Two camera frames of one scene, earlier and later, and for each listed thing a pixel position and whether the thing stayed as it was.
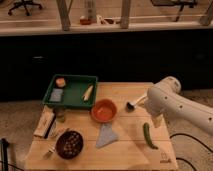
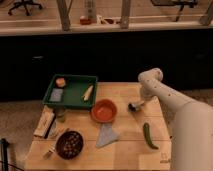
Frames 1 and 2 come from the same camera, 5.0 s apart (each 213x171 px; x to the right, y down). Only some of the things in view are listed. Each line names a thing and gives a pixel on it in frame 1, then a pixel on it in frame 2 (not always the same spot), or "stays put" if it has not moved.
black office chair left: [24, 4] stays put
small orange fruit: [60, 82] stays put
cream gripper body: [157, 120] to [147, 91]
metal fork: [49, 152] stays put
